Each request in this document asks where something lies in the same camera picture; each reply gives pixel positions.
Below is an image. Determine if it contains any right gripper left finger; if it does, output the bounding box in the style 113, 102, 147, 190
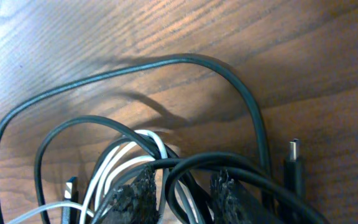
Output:
99, 166, 160, 223

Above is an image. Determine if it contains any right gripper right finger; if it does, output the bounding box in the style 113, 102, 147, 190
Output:
210, 171, 282, 224

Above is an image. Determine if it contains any white cable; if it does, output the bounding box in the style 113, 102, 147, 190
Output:
6, 129, 198, 224

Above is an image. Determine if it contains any black cable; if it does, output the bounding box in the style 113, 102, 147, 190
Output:
0, 53, 331, 224

